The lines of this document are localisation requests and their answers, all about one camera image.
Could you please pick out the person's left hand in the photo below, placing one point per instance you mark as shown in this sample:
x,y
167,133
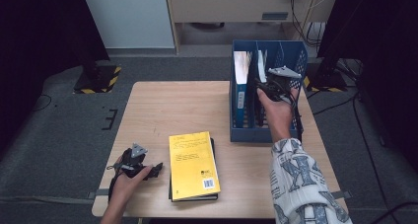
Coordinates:
x,y
123,189

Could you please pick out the person's right hand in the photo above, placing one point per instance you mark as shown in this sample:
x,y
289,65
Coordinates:
x,y
281,118

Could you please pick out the grey cabinet label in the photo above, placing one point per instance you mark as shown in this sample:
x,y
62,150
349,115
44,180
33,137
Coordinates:
x,y
274,15

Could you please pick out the black curtain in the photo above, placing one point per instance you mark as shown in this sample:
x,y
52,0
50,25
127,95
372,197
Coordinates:
x,y
33,36
387,36

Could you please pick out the black stand with striped base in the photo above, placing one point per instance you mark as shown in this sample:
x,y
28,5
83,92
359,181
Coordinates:
x,y
98,79
328,82

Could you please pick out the grey tape strip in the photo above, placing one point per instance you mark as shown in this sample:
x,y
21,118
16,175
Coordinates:
x,y
344,194
98,193

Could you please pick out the beige wooden cabinet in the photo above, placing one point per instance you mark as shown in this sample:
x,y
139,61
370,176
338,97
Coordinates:
x,y
230,5

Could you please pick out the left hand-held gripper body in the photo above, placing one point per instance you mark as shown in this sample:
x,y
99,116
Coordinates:
x,y
131,163

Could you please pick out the blue plastic file rack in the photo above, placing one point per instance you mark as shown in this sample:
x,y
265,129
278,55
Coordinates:
x,y
249,135

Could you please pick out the yellow paperback book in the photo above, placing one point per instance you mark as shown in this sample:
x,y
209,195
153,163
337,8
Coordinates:
x,y
192,164

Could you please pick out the black hardcover book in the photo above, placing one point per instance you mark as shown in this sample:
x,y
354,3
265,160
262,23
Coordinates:
x,y
184,199

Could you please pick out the illustrated blue paperback book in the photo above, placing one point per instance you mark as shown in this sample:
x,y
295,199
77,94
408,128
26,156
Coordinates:
x,y
262,66

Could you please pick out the white panel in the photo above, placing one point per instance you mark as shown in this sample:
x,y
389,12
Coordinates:
x,y
131,16

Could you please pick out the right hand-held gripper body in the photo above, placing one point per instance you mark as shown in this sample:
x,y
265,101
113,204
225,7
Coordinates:
x,y
279,87

